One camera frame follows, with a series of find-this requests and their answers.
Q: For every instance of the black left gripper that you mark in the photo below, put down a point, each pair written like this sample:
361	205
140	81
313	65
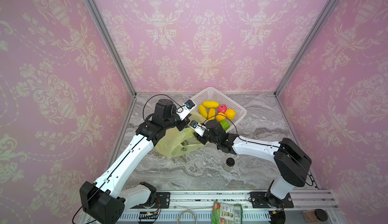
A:
184	122

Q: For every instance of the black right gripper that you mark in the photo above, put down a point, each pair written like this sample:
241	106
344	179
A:
202	137

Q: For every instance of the yellow-green plastic bag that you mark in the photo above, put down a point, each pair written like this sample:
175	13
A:
170	145

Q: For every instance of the green fruit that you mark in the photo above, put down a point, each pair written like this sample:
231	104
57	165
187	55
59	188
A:
225	125

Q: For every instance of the orange yellow starfruit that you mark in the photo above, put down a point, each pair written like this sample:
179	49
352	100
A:
211	114

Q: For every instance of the long yellow mango fruit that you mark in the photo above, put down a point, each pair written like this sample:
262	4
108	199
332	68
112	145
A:
211	104

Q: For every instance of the red pink fruit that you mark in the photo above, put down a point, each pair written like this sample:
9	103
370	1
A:
222	108

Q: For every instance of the yellow lemon fruit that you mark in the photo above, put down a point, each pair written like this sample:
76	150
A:
230	114

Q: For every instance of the yellow apple green stem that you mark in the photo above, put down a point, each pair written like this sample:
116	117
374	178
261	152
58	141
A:
220	117

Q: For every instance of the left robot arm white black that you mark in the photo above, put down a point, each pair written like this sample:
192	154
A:
105	200

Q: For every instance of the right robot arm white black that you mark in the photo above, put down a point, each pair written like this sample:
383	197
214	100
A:
292	162

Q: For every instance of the small jar black lid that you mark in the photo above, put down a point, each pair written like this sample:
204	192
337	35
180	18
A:
229	165

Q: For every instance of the white plastic perforated basket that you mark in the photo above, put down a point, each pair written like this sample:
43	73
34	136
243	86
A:
212	94

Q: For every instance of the green snack packet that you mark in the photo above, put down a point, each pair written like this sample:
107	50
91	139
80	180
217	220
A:
224	213

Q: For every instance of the brown jar black lid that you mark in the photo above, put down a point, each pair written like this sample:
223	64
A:
315	215

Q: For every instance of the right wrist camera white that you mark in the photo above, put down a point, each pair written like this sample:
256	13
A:
200	129

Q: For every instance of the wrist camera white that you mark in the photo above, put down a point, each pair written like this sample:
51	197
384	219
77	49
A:
185	110
200	129

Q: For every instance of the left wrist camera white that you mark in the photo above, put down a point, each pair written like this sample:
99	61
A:
185	110

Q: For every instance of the aluminium front rail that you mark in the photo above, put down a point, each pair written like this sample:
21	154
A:
196	206

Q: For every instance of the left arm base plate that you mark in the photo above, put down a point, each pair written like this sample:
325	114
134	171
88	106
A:
162	200

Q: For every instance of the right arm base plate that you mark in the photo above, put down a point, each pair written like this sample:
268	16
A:
266	200

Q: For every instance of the aluminium corner post left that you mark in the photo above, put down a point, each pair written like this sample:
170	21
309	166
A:
103	30

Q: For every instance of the aluminium corner post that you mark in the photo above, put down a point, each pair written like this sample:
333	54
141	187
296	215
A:
311	36
103	30

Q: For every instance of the aluminium corner post right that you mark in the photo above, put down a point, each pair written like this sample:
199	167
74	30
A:
311	36

